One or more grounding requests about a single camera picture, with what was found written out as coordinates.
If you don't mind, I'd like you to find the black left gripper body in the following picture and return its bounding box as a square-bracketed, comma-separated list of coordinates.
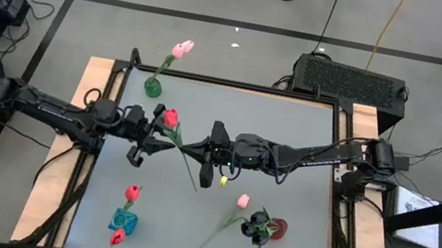
[116, 97, 169, 172]

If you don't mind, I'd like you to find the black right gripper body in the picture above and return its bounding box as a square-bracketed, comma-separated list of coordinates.
[195, 117, 245, 194]

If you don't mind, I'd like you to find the pink artificial tulip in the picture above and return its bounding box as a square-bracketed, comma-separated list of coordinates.
[151, 34, 196, 90]
[179, 183, 255, 248]
[150, 39, 187, 88]

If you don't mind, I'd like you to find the green glass vase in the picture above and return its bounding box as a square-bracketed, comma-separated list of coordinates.
[141, 75, 165, 101]

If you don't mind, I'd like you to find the blue square glass vase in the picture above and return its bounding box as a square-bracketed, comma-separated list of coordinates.
[106, 206, 141, 238]

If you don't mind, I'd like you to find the black perforated computer case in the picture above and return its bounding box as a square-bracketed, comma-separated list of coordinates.
[285, 51, 413, 137]

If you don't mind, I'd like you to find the white printed booklet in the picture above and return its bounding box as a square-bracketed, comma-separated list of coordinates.
[386, 184, 442, 248]

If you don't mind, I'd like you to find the black aluminium table frame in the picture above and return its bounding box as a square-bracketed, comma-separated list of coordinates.
[10, 31, 429, 248]

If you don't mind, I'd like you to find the black hanging cable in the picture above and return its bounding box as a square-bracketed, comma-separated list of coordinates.
[309, 0, 343, 58]

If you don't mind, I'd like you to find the yellow hanging cable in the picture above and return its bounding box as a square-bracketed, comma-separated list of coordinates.
[365, 0, 410, 77]

